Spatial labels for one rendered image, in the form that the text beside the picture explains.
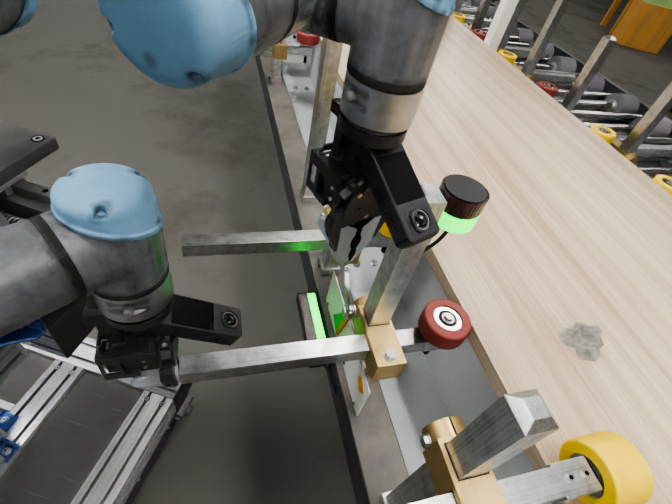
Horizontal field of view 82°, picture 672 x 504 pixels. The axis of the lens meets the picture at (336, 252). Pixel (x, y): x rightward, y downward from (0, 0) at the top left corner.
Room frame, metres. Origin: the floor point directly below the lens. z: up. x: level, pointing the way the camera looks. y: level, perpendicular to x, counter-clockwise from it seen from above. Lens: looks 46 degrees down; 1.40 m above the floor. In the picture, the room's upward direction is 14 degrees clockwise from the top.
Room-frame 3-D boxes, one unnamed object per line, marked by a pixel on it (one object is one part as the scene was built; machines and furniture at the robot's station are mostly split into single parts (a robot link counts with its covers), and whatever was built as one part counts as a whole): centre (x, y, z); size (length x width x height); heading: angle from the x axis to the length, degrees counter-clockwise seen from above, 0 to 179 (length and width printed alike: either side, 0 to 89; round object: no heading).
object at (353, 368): (0.41, -0.06, 0.75); 0.26 x 0.01 x 0.10; 24
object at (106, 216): (0.22, 0.20, 1.12); 0.09 x 0.08 x 0.11; 148
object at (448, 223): (0.41, -0.13, 1.10); 0.06 x 0.06 x 0.02
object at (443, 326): (0.40, -0.20, 0.85); 0.08 x 0.08 x 0.11
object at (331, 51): (0.86, 0.11, 0.92); 0.05 x 0.05 x 0.45; 24
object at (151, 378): (0.21, 0.20, 0.86); 0.06 x 0.03 x 0.09; 114
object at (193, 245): (0.55, 0.08, 0.84); 0.44 x 0.03 x 0.04; 114
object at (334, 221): (0.35, 0.00, 1.09); 0.05 x 0.02 x 0.09; 134
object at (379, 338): (0.37, -0.10, 0.84); 0.14 x 0.06 x 0.05; 24
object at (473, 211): (0.41, -0.13, 1.13); 0.06 x 0.06 x 0.02
